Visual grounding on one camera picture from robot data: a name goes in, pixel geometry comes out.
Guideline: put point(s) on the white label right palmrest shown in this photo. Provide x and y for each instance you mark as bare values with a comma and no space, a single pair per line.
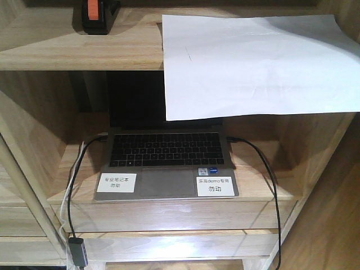
215,187

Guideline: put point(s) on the white paper sheet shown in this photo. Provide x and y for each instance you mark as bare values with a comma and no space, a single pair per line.
216,67

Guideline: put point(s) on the black orange stapler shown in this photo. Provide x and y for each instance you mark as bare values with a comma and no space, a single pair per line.
98,16

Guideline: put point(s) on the white label palmrest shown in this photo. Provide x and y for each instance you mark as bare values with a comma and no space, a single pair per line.
117,182
215,187

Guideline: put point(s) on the white label left palmrest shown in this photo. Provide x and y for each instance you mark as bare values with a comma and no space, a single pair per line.
117,182

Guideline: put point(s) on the grey usb hub adapter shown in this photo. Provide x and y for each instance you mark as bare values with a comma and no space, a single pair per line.
78,251

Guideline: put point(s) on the wooden shelf unit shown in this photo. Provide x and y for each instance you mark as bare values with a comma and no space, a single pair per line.
49,66

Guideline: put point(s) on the grey open laptop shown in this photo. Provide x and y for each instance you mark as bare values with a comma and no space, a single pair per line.
167,156

